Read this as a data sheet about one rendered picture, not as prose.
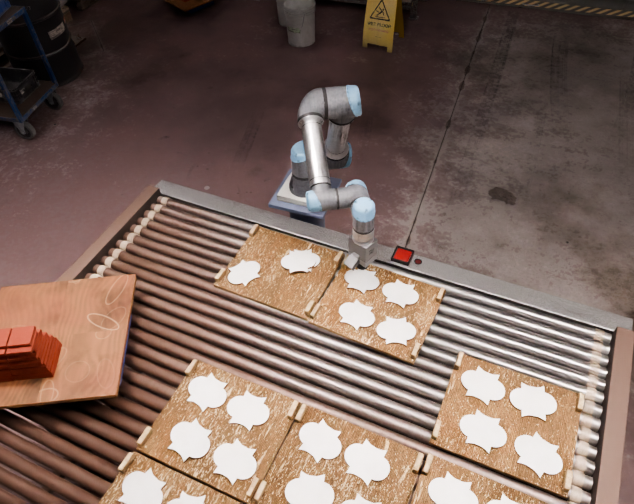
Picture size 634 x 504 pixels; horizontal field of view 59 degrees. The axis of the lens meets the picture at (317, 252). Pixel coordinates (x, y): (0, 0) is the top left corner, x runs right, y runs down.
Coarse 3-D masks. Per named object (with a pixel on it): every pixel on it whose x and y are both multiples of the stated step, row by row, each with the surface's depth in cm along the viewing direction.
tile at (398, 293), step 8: (384, 288) 212; (392, 288) 212; (400, 288) 211; (408, 288) 211; (384, 296) 210; (392, 296) 209; (400, 296) 209; (408, 296) 209; (416, 296) 209; (400, 304) 206; (408, 304) 207
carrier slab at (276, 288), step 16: (256, 240) 233; (272, 240) 232; (288, 240) 232; (240, 256) 227; (256, 256) 227; (272, 256) 226; (320, 256) 225; (272, 272) 221; (288, 272) 220; (320, 272) 220; (224, 288) 216; (240, 288) 216; (256, 288) 216; (272, 288) 215; (288, 288) 215; (304, 288) 215; (320, 288) 214; (272, 304) 210; (288, 304) 210; (304, 304) 210
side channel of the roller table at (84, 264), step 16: (144, 192) 254; (160, 192) 258; (128, 208) 247; (144, 208) 250; (112, 224) 241; (128, 224) 243; (96, 240) 235; (112, 240) 236; (80, 256) 229; (96, 256) 230; (64, 272) 224; (80, 272) 224
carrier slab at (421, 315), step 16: (384, 272) 218; (336, 288) 214; (416, 288) 212; (432, 288) 212; (320, 304) 209; (336, 304) 209; (368, 304) 208; (384, 304) 208; (416, 304) 207; (432, 304) 207; (320, 320) 204; (336, 320) 204; (384, 320) 203; (416, 320) 203; (432, 320) 202; (352, 336) 199; (368, 336) 199; (416, 336) 198; (384, 352) 195; (400, 352) 194
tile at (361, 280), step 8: (352, 272) 218; (360, 272) 218; (368, 272) 217; (352, 280) 215; (360, 280) 215; (368, 280) 215; (376, 280) 215; (352, 288) 213; (360, 288) 212; (368, 288) 212; (376, 288) 213
